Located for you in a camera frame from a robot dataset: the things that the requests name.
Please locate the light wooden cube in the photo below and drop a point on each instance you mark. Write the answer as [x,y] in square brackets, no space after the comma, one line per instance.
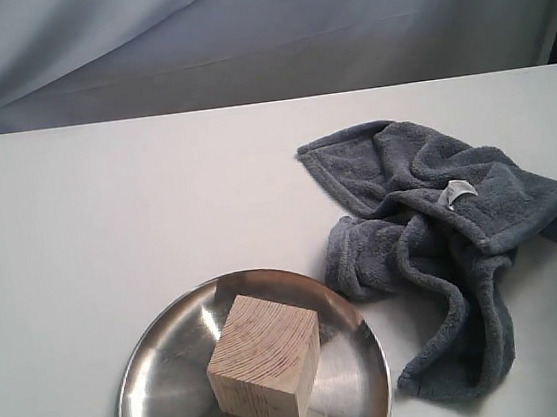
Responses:
[265,362]

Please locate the round stainless steel plate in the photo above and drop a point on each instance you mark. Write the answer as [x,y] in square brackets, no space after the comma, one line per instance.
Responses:
[166,374]

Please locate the grey fluffy towel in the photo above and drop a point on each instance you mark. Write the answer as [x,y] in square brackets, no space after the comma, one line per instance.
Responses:
[428,212]

